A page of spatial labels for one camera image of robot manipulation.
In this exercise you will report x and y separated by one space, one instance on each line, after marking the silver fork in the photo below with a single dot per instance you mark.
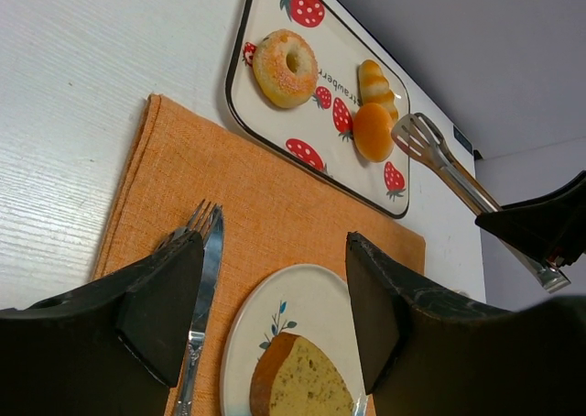
202 220

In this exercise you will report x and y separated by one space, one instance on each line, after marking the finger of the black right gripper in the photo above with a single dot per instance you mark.
549 229

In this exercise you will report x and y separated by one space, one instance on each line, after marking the striped long bread roll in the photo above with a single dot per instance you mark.
375 88

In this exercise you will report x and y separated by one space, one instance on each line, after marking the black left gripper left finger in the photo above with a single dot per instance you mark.
111 347

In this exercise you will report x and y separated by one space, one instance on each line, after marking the strawberry print white tray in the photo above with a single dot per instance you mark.
318 134

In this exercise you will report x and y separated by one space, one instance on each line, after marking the round golden bun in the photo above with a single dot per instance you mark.
372 127

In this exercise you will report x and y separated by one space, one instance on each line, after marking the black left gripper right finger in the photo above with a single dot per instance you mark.
427 350

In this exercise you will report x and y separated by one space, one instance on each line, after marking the sugared bagel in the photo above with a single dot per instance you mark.
285 68

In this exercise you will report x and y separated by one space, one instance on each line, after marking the brown bread slice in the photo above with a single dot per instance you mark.
294 377

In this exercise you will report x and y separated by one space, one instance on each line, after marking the orange cloth placemat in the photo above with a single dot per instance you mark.
275 215

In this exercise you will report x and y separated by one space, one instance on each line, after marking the blue label right corner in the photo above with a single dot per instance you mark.
462 139

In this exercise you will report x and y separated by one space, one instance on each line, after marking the silver table knife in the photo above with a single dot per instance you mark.
210 271

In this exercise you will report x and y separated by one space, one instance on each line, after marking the metal serving tongs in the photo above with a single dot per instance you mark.
420 139

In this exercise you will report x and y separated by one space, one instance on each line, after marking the white blue ceramic plate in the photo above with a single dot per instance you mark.
303 299

